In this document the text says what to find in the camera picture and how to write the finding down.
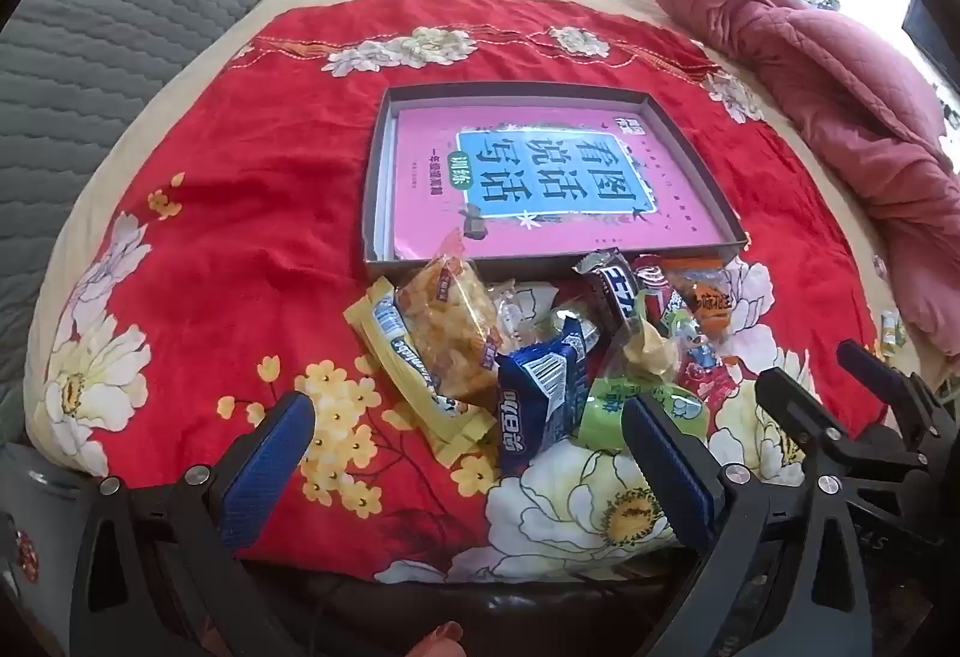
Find blue cookie packet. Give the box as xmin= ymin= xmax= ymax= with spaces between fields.
xmin=495 ymin=318 xmax=591 ymax=478

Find yellow snack packet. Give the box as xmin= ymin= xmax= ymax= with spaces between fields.
xmin=343 ymin=277 xmax=501 ymax=478

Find clear packet of yellow chips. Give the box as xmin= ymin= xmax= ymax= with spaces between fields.
xmin=600 ymin=295 xmax=685 ymax=389

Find grey quilted headboard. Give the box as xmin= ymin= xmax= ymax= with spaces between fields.
xmin=0 ymin=0 xmax=347 ymax=448

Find black rectangular case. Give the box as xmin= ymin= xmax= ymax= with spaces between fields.
xmin=902 ymin=0 xmax=960 ymax=97

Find pink book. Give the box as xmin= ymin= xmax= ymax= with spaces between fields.
xmin=385 ymin=104 xmax=726 ymax=262

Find green snack packet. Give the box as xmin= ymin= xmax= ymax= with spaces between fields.
xmin=574 ymin=370 xmax=711 ymax=457

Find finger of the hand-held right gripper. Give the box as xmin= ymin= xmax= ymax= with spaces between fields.
xmin=836 ymin=338 xmax=960 ymax=457
xmin=754 ymin=367 xmax=865 ymax=476

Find pink quilt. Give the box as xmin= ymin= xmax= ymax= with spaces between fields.
xmin=645 ymin=0 xmax=960 ymax=358

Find orange puffed rice cake packet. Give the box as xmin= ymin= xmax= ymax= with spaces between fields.
xmin=395 ymin=235 xmax=505 ymax=404

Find orange peanut packet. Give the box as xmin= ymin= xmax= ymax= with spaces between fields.
xmin=666 ymin=259 xmax=741 ymax=341

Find dark chocolate bar wrapper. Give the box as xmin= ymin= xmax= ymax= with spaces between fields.
xmin=574 ymin=250 xmax=647 ymax=329

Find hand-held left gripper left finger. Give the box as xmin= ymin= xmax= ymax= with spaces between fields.
xmin=71 ymin=391 xmax=317 ymax=657

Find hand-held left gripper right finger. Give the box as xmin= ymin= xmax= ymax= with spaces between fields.
xmin=621 ymin=393 xmax=876 ymax=657

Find person's left hand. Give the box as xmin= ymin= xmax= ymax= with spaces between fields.
xmin=405 ymin=619 xmax=464 ymax=657

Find grey shallow cardboard box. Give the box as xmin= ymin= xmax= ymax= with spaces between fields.
xmin=362 ymin=85 xmax=749 ymax=284

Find long red candy packet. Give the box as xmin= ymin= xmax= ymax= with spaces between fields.
xmin=634 ymin=254 xmax=743 ymax=419

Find red floral blanket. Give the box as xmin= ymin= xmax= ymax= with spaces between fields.
xmin=45 ymin=0 xmax=887 ymax=587

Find small candy wrappers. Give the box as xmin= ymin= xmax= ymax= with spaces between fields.
xmin=874 ymin=308 xmax=908 ymax=358

